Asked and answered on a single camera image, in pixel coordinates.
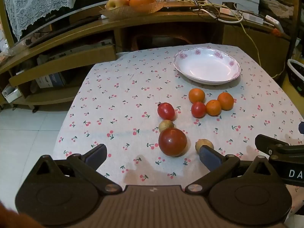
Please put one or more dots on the wooden TV cabinet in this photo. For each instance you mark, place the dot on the wooden TV cabinet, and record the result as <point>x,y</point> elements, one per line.
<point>99,32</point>

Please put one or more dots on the yellow-red apple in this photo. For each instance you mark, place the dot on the yellow-red apple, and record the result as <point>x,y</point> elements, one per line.
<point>116,2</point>

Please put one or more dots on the small red tomato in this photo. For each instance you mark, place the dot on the small red tomato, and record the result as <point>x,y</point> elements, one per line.
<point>198,109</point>
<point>166,111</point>

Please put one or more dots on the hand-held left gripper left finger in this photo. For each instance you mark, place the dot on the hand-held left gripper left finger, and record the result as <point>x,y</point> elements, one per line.
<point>96,155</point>

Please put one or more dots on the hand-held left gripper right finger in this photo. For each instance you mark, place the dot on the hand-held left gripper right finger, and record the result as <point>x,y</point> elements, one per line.
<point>210,158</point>

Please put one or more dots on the white floral-rim plate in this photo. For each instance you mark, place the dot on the white floral-rim plate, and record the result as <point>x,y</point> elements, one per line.
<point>206,66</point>

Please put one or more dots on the cherry print tablecloth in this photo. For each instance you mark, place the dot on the cherry print tablecloth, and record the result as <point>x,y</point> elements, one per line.
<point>123,114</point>

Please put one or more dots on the white lace cloth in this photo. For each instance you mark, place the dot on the white lace cloth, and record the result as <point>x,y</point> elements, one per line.
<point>38,2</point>

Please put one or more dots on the white-rimmed black basket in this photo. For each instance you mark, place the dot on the white-rimmed black basket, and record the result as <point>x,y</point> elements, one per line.
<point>298,76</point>

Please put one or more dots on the blue and white box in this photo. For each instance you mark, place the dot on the blue and white box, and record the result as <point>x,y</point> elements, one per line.
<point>51,80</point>

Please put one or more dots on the small white open box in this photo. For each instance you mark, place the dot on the small white open box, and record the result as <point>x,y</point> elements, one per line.
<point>10,95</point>

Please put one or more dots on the small orange tangerine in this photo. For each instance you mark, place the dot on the small orange tangerine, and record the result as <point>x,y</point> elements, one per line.
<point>196,95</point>
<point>225,101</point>
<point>213,107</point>

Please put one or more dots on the woven fruit tray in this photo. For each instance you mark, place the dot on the woven fruit tray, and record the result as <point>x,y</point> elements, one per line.
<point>128,11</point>

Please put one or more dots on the small tan round fruit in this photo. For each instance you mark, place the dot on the small tan round fruit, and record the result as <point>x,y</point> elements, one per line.
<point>204,143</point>
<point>165,125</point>

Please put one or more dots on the large red tomato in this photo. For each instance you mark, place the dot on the large red tomato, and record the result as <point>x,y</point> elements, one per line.
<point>172,142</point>

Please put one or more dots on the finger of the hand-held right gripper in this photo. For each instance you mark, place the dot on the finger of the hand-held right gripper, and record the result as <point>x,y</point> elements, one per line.
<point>264,142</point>
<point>301,127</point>

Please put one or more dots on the black set-top box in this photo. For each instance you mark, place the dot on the black set-top box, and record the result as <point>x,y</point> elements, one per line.
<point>179,7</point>

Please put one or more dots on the white power adapter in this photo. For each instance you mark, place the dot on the white power adapter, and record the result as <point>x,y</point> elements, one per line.
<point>229,10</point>

